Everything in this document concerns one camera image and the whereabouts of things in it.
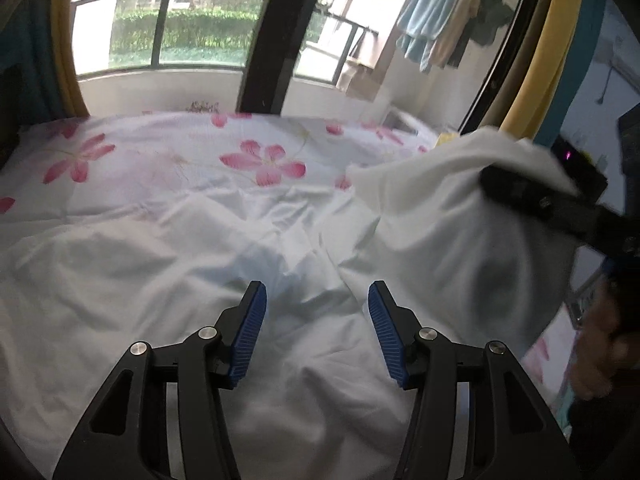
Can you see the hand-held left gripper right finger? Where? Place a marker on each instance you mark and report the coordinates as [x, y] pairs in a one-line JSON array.
[[387, 340]]

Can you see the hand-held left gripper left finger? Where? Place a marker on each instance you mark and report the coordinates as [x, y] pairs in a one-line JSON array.
[[247, 335]]

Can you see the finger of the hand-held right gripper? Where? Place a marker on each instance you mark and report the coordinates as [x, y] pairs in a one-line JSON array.
[[530, 200]]

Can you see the large white garment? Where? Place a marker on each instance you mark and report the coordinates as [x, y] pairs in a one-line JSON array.
[[175, 270]]

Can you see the person's right hand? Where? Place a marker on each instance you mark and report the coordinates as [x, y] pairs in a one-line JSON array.
[[600, 350]]

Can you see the black electronic device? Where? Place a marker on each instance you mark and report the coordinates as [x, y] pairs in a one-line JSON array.
[[580, 170]]

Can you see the yellow tissue pack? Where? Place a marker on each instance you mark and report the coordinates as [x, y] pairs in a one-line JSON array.
[[447, 140]]

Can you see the teal curtain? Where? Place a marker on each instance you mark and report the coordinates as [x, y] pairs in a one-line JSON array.
[[30, 60], [582, 75]]

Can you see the yellow curtain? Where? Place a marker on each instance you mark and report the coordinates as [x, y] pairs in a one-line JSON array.
[[67, 50], [542, 55]]

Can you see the white outdoor air conditioner unit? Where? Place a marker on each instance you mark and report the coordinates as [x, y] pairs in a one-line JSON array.
[[405, 121]]

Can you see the dark hanging garment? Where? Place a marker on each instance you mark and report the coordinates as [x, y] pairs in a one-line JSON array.
[[492, 15]]

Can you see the beige hanging garment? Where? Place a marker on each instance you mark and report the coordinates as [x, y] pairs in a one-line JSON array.
[[457, 25]]

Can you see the pink floral bed sheet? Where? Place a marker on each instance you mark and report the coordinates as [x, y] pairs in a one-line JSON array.
[[165, 150]]

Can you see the balcony cardboard box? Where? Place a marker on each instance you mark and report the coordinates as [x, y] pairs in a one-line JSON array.
[[360, 79]]

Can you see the light blue hanging towel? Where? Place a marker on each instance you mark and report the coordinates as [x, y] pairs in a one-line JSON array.
[[430, 15]]

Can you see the potted plant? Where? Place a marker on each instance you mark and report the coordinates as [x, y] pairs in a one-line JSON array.
[[202, 107]]

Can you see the green hedge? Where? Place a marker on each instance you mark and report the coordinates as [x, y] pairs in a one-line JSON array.
[[200, 30]]

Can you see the balcony railing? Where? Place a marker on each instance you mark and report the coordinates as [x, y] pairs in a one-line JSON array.
[[160, 30]]

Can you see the dark door side frame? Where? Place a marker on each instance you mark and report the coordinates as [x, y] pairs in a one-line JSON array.
[[505, 45]]

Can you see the dark sliding door frame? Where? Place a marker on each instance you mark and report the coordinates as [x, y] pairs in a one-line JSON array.
[[280, 45]]

